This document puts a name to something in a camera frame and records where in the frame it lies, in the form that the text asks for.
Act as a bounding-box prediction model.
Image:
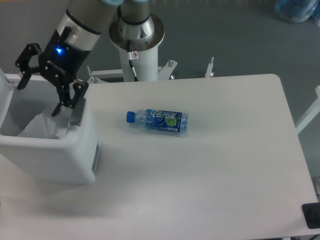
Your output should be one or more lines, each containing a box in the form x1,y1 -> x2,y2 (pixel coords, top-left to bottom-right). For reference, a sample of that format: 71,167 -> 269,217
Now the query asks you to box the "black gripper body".
38,28 -> 90,86

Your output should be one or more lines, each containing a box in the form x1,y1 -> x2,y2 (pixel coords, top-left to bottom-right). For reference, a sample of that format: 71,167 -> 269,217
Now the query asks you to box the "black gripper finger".
15,43 -> 42,90
51,79 -> 89,117

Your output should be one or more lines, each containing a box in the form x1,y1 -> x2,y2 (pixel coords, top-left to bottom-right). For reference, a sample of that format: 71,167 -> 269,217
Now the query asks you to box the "white plastic wrapper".
17,107 -> 71,140

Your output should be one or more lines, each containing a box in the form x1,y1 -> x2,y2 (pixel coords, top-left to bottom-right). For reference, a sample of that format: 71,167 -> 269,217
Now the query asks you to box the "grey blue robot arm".
15,0 -> 150,117

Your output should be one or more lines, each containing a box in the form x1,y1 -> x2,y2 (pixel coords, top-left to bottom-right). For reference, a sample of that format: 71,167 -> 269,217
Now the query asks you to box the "white plastic trash can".
0,73 -> 101,184

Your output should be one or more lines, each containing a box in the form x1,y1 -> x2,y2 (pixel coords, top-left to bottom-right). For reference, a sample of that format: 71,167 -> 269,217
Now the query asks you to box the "blue plastic drink bottle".
126,109 -> 189,134

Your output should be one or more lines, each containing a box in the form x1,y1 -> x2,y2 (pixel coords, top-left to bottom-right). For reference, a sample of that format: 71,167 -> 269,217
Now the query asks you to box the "blue plastic bag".
274,0 -> 320,24

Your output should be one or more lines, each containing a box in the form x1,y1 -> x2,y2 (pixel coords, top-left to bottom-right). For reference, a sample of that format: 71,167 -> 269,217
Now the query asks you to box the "black device at table edge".
301,202 -> 320,229

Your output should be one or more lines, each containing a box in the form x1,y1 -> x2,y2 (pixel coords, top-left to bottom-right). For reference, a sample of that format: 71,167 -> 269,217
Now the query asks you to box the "black cable on pedestal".
126,39 -> 140,82

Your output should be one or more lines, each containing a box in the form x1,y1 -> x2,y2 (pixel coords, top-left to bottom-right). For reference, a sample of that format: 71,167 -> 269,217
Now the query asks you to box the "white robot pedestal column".
109,13 -> 165,82

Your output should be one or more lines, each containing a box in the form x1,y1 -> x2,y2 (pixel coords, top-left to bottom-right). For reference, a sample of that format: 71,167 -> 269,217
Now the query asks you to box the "white pedestal base frame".
86,56 -> 216,84

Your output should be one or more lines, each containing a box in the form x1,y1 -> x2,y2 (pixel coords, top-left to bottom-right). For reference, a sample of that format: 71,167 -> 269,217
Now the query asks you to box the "white frame bar right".
295,85 -> 320,135

